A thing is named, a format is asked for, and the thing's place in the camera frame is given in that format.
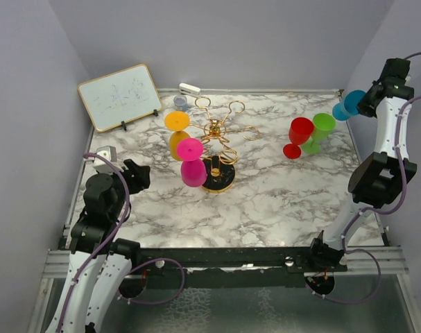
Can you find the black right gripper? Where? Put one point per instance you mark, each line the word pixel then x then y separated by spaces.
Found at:
pixel 363 108

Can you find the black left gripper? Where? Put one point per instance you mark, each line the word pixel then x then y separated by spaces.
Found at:
pixel 138 175

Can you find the blue wine glass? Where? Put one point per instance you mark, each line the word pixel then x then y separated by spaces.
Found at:
pixel 347 108

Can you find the green wine glass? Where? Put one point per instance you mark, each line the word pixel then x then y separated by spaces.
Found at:
pixel 323 126

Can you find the orange wine glass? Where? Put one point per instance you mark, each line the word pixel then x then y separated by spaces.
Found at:
pixel 177 122

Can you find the pink wine glass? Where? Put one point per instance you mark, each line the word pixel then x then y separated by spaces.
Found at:
pixel 193 169

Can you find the red wine glass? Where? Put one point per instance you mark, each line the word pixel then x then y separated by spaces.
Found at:
pixel 300 130

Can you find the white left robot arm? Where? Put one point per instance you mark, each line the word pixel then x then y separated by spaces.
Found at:
pixel 98 261

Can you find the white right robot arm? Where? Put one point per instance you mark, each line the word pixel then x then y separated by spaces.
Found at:
pixel 384 175

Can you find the gold wine glass rack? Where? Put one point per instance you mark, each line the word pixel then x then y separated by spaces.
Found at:
pixel 218 156

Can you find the gold framed whiteboard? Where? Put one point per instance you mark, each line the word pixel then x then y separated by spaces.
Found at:
pixel 120 97

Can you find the small clear plastic jar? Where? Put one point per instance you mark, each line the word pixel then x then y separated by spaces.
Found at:
pixel 181 102

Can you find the white eraser block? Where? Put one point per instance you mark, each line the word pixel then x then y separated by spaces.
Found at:
pixel 189 90

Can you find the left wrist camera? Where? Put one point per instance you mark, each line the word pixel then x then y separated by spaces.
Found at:
pixel 105 160

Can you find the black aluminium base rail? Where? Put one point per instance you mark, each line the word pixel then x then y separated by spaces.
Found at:
pixel 214 268

